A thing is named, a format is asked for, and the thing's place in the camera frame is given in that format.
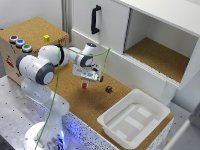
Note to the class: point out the white sliding door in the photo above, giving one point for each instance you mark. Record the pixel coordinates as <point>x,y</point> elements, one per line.
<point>106,25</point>

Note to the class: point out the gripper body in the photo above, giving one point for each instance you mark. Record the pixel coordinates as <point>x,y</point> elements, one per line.
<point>87,72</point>

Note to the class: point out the purple block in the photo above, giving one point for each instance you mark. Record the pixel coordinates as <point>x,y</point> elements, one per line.
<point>109,89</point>

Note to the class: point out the wooden drawer box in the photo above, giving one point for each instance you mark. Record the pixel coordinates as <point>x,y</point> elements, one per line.
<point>31,36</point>

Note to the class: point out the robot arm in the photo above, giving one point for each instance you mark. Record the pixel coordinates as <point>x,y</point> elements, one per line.
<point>35,68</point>

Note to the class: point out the green button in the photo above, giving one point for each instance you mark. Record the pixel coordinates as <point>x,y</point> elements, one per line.
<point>27,47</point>

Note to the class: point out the white plastic box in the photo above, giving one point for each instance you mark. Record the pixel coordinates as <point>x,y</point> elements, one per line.
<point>134,118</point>

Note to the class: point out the yellow block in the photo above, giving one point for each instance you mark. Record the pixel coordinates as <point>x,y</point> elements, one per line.
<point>47,38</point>

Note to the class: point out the red button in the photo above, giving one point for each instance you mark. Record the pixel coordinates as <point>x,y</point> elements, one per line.
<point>13,39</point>

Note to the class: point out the white cabinet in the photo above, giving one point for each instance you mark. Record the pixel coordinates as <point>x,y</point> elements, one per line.
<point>156,53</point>

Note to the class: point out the blue button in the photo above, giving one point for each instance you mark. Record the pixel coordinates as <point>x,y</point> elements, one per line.
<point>20,42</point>

